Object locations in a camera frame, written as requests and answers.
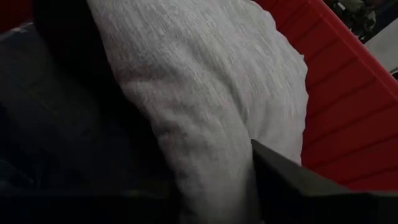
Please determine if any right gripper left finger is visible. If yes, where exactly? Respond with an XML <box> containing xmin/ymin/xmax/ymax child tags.
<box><xmin>0</xmin><ymin>188</ymin><xmax>183</xmax><ymax>224</ymax></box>

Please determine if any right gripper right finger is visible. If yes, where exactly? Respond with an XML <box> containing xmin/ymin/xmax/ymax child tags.
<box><xmin>251</xmin><ymin>139</ymin><xmax>398</xmax><ymax>224</ymax></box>

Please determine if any blue plaid garment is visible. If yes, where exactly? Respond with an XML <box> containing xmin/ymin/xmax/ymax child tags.
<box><xmin>0</xmin><ymin>23</ymin><xmax>175</xmax><ymax>195</ymax></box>

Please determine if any light grey t-shirt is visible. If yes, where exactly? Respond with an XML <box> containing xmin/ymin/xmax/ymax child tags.
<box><xmin>86</xmin><ymin>0</ymin><xmax>309</xmax><ymax>224</ymax></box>

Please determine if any black garment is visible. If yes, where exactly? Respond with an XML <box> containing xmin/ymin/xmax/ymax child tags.
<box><xmin>32</xmin><ymin>0</ymin><xmax>162</xmax><ymax>162</ymax></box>

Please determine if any red plastic laundry basket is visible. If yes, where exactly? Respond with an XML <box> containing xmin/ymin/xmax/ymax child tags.
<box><xmin>0</xmin><ymin>0</ymin><xmax>398</xmax><ymax>192</ymax></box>

